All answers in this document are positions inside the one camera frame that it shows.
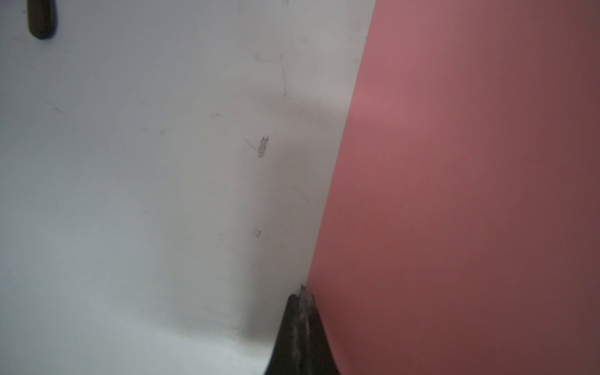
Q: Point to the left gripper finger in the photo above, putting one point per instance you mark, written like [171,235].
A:
[301,346]

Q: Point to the black ladle spoon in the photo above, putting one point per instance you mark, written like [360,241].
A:
[42,18]

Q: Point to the pink paper sheet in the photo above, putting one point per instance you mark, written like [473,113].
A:
[461,230]

